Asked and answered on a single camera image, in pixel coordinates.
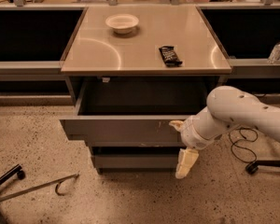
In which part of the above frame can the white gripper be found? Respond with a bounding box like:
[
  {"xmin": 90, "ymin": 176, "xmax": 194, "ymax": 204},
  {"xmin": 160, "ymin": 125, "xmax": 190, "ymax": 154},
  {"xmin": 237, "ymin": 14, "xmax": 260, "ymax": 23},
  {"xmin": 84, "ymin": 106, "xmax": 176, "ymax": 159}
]
[{"xmin": 169, "ymin": 115, "xmax": 223, "ymax": 179}]

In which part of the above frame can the grey top drawer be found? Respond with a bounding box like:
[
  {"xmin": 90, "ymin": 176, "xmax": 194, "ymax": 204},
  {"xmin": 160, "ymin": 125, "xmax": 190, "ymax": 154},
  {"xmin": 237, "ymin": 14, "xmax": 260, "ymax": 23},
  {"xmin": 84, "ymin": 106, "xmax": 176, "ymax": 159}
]
[{"xmin": 61, "ymin": 77, "xmax": 207, "ymax": 147}]

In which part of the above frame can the grey drawer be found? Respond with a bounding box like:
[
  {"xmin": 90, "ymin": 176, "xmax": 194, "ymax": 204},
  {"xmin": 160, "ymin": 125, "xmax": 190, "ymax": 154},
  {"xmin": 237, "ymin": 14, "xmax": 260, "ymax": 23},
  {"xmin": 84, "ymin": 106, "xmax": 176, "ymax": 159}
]
[
  {"xmin": 61, "ymin": 77, "xmax": 207, "ymax": 147},
  {"xmin": 91, "ymin": 147, "xmax": 180, "ymax": 173}
]

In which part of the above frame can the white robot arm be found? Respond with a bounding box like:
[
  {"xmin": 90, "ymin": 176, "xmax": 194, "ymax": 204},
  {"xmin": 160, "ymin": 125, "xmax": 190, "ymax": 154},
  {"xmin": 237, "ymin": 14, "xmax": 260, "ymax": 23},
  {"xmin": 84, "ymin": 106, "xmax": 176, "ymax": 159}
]
[{"xmin": 169, "ymin": 86, "xmax": 280, "ymax": 179}]

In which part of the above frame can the grey lower drawer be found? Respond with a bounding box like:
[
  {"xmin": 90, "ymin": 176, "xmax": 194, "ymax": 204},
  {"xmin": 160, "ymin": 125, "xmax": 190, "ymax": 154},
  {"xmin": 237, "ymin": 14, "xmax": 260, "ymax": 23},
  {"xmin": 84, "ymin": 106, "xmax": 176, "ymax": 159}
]
[{"xmin": 91, "ymin": 147, "xmax": 180, "ymax": 173}]

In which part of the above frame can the grey cabinet with tan top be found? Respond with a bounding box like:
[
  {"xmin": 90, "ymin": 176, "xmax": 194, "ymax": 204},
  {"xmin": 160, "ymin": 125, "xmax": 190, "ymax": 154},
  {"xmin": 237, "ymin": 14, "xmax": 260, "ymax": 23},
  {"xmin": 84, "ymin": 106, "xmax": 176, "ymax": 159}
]
[{"xmin": 60, "ymin": 4, "xmax": 232, "ymax": 175}]

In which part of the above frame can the black chair leg right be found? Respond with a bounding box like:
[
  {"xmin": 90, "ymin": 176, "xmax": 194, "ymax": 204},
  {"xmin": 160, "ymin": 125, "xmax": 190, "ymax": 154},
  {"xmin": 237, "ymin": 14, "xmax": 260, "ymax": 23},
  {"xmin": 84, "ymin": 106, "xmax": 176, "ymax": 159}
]
[{"xmin": 245, "ymin": 160, "xmax": 280, "ymax": 175}]

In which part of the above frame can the black chair leg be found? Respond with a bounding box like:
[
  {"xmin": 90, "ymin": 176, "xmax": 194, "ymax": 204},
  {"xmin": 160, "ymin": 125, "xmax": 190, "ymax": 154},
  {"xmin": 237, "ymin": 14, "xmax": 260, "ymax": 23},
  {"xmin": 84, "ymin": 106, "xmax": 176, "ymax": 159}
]
[
  {"xmin": 245, "ymin": 160, "xmax": 280, "ymax": 175},
  {"xmin": 0, "ymin": 164, "xmax": 25, "ymax": 186}
]

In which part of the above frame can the black snack bar wrapper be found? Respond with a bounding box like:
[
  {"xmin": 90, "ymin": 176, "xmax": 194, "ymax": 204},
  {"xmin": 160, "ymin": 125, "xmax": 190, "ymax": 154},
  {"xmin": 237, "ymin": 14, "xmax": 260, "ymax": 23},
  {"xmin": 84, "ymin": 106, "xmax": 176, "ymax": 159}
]
[{"xmin": 159, "ymin": 46, "xmax": 183, "ymax": 67}]

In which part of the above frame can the metal rod with hook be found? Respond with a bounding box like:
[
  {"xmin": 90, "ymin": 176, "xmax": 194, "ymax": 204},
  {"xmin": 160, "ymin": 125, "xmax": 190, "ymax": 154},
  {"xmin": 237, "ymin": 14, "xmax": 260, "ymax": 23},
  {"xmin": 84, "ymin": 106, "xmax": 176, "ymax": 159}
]
[{"xmin": 0, "ymin": 173, "xmax": 79, "ymax": 203}]

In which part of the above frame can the white bowl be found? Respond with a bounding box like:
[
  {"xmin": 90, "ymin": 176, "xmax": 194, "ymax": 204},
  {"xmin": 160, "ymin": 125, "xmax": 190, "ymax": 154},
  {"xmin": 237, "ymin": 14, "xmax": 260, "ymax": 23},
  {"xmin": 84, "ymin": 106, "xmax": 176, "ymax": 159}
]
[{"xmin": 105, "ymin": 14, "xmax": 139, "ymax": 35}]

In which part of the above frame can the clear plastic water bottle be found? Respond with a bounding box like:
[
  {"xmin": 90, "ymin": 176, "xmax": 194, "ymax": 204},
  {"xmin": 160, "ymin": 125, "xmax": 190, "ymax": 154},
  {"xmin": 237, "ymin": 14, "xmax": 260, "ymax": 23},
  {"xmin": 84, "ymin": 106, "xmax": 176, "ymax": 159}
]
[{"xmin": 268, "ymin": 41, "xmax": 280, "ymax": 64}]

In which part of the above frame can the black chair leg left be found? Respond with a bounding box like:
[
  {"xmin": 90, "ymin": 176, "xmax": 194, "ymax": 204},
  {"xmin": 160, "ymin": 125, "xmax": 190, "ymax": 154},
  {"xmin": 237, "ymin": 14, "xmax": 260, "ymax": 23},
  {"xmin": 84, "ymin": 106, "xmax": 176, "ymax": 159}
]
[{"xmin": 0, "ymin": 164, "xmax": 25, "ymax": 186}]

